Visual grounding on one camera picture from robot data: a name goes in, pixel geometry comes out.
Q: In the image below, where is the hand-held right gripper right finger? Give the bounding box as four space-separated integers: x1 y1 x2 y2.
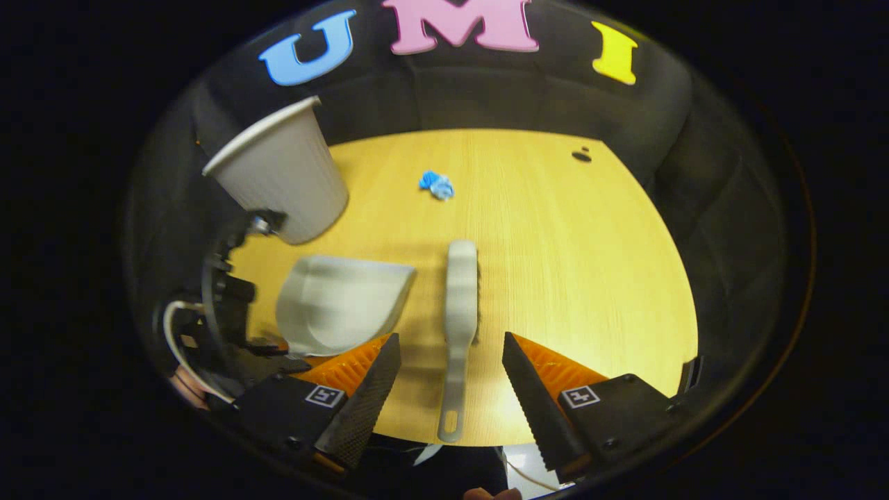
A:
501 332 695 483

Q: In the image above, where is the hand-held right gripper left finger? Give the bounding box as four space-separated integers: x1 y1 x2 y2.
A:
229 332 404 476

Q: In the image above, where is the white plastic dustpan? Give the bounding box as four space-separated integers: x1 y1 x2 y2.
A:
276 255 417 357

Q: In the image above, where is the small white broom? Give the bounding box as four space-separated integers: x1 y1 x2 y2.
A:
438 240 481 443

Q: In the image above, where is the grey ribbed garbage bin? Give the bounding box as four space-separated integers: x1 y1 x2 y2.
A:
201 96 350 245

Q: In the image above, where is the blue paper trash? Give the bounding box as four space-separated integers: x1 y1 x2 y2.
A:
419 170 455 201

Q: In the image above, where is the wooden desktop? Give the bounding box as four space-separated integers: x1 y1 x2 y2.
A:
229 128 699 447

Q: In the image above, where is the black desk edge clamp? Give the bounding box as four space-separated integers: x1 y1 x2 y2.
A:
677 356 706 397

